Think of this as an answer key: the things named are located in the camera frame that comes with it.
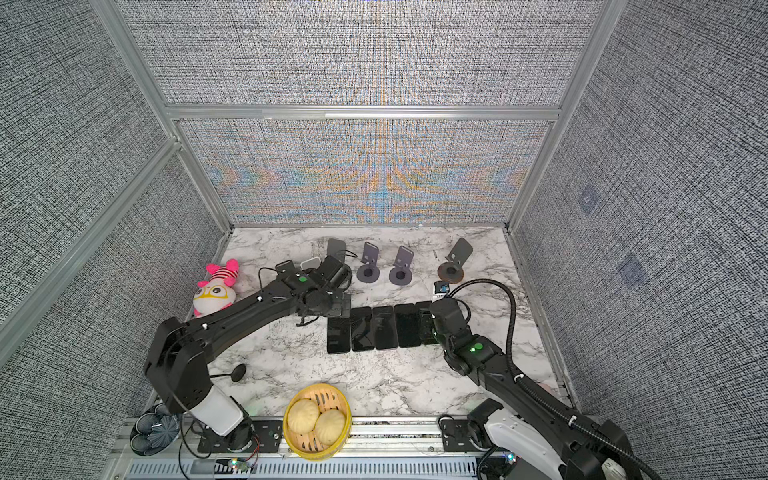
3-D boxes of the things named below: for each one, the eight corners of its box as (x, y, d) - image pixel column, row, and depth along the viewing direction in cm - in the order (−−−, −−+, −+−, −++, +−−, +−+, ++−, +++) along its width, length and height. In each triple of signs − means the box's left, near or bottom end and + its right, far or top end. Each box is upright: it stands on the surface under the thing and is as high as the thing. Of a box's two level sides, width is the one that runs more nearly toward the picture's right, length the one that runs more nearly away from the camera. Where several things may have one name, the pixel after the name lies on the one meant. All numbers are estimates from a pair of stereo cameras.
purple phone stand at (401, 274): (390, 282, 105) (391, 263, 97) (399, 265, 110) (401, 245, 102) (406, 288, 104) (409, 269, 95) (415, 270, 109) (417, 250, 100)
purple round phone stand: (361, 281, 105) (359, 260, 96) (366, 263, 111) (364, 241, 101) (377, 283, 105) (376, 262, 96) (381, 265, 110) (380, 243, 101)
